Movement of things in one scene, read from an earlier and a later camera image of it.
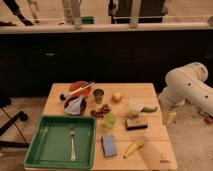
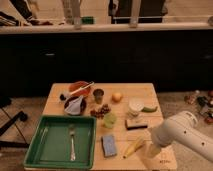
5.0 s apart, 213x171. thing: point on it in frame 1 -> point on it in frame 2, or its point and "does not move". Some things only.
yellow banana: x=132 y=148 does not move
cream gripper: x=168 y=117 -> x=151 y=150
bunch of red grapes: x=105 y=108 does not move
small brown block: x=133 y=124 does not move
